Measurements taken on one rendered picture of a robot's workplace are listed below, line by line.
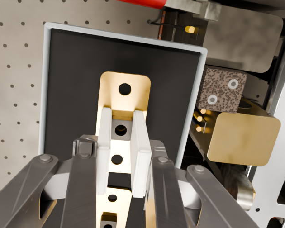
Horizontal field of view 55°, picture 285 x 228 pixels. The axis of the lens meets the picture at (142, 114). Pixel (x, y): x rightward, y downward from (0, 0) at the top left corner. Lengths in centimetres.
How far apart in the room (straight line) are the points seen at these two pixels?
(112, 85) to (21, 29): 55
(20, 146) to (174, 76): 63
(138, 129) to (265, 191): 41
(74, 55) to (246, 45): 21
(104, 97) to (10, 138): 63
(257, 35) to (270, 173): 27
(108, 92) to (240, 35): 20
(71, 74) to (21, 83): 52
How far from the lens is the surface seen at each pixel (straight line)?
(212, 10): 33
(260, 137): 40
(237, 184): 41
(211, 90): 33
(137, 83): 21
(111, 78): 21
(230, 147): 39
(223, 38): 35
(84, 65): 25
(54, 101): 26
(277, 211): 60
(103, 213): 31
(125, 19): 70
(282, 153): 53
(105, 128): 17
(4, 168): 87
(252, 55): 36
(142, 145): 15
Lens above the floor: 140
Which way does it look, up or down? 70 degrees down
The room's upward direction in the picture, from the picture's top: 166 degrees clockwise
